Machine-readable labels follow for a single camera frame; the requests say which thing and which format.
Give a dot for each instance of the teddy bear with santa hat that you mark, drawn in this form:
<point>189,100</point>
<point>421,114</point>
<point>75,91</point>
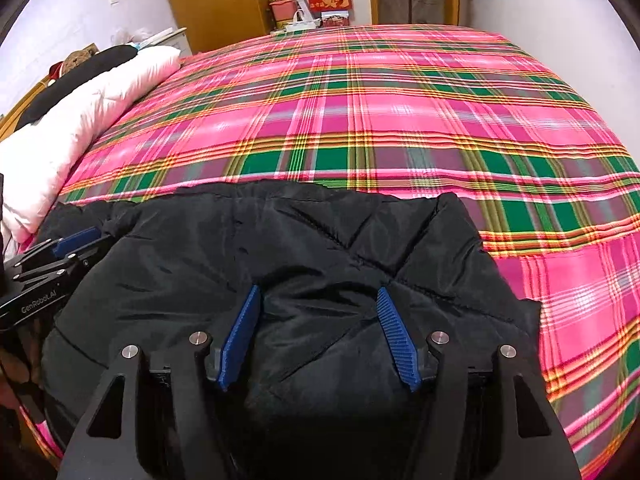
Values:
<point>72,60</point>

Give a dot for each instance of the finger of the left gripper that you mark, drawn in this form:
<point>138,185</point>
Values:
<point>67,245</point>

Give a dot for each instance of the black pillow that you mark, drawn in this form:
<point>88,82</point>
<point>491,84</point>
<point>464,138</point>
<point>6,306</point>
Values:
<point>100,63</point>

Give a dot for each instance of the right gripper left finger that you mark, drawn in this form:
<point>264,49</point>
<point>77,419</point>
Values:
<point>231,338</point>

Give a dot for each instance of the pink plaid bed sheet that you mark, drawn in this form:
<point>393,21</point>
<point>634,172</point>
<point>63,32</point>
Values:
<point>408,111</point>

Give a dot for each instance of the pink plastic bin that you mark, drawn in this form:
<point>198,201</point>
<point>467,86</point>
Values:
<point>283,10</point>

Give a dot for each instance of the white nightstand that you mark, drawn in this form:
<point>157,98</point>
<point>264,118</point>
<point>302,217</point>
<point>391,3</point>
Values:
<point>175,38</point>

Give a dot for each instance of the wooden headboard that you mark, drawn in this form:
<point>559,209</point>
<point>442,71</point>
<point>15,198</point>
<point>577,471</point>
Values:
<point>8,123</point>

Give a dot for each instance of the white shopping bag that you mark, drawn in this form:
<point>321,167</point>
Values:
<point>303,20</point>

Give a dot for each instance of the black puffer jacket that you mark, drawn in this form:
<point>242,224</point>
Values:
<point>321,397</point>

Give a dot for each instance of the white folded duvet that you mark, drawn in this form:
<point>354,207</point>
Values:
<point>36,160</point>

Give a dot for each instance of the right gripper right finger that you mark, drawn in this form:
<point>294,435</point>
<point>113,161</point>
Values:
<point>405,337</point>

